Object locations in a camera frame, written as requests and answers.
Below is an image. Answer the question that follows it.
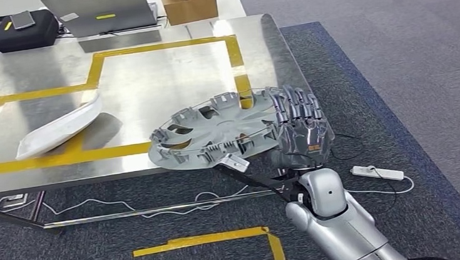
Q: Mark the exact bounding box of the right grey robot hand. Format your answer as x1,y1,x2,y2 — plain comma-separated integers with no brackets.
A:
263,80,338,173

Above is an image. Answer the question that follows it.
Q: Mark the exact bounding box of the grey plastic wheel hubcap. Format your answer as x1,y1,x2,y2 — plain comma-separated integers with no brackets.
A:
143,85,296,175

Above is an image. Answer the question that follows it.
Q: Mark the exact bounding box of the steel workbench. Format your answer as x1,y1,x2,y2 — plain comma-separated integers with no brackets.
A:
0,10,321,239

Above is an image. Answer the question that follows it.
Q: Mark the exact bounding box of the white plastic body part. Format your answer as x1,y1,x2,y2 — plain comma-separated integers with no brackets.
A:
10,91,107,161

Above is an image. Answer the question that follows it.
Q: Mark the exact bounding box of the white power strip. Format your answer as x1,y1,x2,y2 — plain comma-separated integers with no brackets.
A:
350,162,406,186

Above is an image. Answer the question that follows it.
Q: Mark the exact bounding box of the brown cardboard box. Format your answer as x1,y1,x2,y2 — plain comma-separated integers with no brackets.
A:
159,0,220,26

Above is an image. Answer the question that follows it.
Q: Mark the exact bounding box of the grey laptop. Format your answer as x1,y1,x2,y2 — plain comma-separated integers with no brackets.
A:
40,0,161,41

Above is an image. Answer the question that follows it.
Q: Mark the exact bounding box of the floor socket box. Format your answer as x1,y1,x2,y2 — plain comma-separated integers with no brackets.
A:
0,193,29,209

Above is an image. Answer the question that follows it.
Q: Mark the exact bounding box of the black carry case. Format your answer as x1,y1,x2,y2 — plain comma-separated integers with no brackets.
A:
0,8,61,54

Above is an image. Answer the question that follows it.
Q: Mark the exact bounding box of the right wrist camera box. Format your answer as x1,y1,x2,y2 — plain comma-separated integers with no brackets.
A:
217,152,251,175

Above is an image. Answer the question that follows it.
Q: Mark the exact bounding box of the white cable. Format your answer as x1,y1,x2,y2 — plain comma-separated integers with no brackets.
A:
344,173,415,200
0,172,263,232

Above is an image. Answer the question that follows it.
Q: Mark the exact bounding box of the thin black cable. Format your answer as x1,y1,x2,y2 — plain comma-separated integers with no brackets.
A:
330,127,401,216

